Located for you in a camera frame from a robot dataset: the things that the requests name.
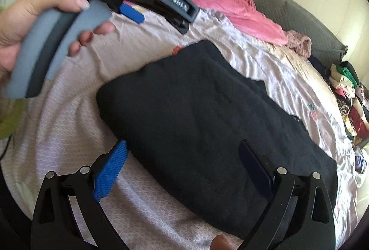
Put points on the pink quilt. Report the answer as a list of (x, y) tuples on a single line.
[(245, 17)]

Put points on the lilac strawberry print bedsheet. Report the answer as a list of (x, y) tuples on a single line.
[(61, 129)]

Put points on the pile of folded clothes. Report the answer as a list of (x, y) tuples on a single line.
[(352, 99)]

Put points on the grey quilted headboard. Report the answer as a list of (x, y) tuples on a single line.
[(291, 16)]

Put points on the person's right hand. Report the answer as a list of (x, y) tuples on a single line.
[(221, 242)]

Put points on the green sleeve forearm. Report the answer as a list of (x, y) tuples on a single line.
[(11, 115)]

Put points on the cream bed sheet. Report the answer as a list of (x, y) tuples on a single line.
[(311, 76)]

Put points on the person's left hand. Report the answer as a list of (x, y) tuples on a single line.
[(18, 19)]

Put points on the pink fuzzy garment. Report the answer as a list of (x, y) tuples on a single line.
[(300, 44)]

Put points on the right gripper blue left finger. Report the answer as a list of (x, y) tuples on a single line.
[(106, 169)]

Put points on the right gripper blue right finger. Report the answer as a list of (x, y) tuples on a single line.
[(259, 168)]

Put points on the white bag of clothes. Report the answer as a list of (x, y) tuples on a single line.
[(360, 165)]

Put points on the black sweater orange cuffs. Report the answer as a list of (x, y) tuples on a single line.
[(183, 118)]

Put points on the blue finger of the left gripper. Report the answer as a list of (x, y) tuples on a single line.
[(129, 12), (180, 22)]

